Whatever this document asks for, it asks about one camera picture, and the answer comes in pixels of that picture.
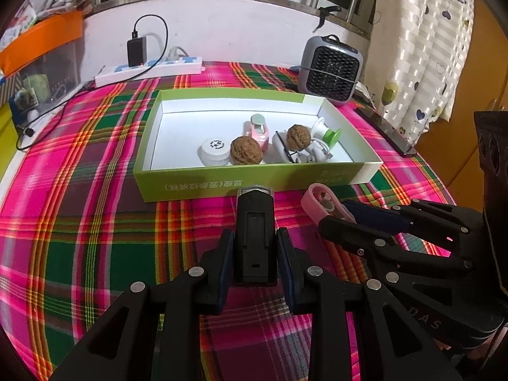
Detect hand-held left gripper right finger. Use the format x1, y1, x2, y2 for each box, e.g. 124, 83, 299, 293
277, 227, 465, 381

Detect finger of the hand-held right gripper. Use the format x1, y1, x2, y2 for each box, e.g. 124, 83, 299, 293
318, 214, 476, 272
342, 198, 484, 249

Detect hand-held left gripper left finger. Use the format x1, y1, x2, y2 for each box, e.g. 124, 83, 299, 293
50, 228, 236, 381

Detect black lighter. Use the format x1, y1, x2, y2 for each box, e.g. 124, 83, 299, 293
232, 185, 277, 286

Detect pink ring tool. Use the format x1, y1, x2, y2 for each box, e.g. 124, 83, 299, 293
301, 183, 358, 227

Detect white round jar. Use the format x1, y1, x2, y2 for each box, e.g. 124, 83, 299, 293
197, 138, 231, 167

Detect white earphones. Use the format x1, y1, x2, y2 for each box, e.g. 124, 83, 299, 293
272, 129, 333, 164

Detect green and white cardboard box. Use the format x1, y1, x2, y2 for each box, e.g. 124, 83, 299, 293
133, 88, 384, 203

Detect black smartphone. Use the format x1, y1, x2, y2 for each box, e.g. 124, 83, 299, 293
355, 107, 417, 157

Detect white and green plastic gadget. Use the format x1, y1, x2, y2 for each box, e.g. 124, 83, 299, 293
311, 118, 343, 149

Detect brown walnut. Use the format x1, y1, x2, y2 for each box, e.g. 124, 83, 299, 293
230, 136, 264, 165
286, 124, 311, 151

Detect white paper sheet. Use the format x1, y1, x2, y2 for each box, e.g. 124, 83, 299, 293
353, 81, 376, 104

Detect pink and white small gadget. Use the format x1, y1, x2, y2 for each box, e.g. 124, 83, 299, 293
242, 114, 271, 151

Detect grey fan heater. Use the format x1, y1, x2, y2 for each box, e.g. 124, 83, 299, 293
297, 35, 364, 107

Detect white heart print curtain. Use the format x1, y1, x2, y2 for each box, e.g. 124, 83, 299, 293
367, 0, 475, 147

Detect wooden wardrobe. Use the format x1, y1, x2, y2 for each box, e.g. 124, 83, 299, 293
413, 0, 508, 207

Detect white power strip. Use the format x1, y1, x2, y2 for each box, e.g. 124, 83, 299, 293
94, 56, 204, 87

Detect black charger adapter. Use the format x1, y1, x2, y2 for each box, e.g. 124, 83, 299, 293
127, 37, 148, 66

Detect yellow box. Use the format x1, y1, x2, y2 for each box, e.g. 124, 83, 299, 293
0, 105, 20, 159

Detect clear storage box orange lid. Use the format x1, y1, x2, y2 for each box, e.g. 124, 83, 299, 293
0, 10, 85, 108

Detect printed cardboard packet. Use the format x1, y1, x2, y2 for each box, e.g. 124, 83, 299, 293
0, 2, 38, 48

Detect black window handle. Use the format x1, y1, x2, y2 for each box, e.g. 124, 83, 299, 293
313, 7, 342, 32

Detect black charging cable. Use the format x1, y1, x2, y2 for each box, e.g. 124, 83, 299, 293
16, 15, 170, 151

